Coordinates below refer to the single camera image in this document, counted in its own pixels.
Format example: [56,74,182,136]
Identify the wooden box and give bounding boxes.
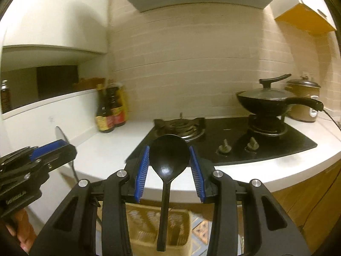
[73,78,106,91]

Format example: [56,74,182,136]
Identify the wok lid black handle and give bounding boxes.
[238,74,292,99]

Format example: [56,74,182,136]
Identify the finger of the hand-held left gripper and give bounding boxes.
[39,143,78,172]
[29,139,67,163]

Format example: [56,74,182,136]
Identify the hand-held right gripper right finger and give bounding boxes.
[189,146,312,256]

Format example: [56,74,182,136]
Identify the wooden lower cabinet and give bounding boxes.
[270,162,341,246]

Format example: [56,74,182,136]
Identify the wall cabinet orange underside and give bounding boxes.
[274,0,338,35]

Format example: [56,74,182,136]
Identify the black power cable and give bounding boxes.
[320,109,341,132]

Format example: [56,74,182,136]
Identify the black plastic spoon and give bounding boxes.
[150,135,189,252]

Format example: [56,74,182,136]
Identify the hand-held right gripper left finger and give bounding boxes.
[29,145,151,256]

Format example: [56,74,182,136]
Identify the white upper cabinet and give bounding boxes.
[2,0,110,57]

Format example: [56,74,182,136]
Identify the black gas stove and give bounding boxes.
[125,116,318,166]

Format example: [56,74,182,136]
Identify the dark bottle red label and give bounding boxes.
[107,85,128,127]

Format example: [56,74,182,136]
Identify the dark bottle yellow label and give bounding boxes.
[95,84,116,133]

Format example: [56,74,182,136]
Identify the person's left hand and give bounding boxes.
[5,208,37,253]

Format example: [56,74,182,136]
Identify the black wok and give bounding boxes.
[236,89,324,118]

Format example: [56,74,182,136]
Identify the beige plastic utensil basket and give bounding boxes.
[125,202,194,256]

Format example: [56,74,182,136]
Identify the beige rice cooker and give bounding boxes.
[285,77,322,123]

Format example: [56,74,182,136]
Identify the blue patterned mat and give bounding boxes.
[190,211,216,256]

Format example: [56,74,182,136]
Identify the small dark bottle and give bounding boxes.
[0,80,12,114]

